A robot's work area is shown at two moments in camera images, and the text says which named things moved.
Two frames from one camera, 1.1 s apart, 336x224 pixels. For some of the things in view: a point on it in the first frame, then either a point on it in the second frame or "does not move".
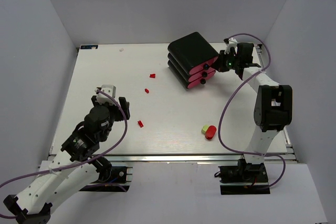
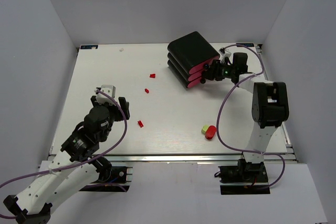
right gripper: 224,61 to 214,70
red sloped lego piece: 140,124 does not move
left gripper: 115,111 does not move
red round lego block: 210,132 does not move
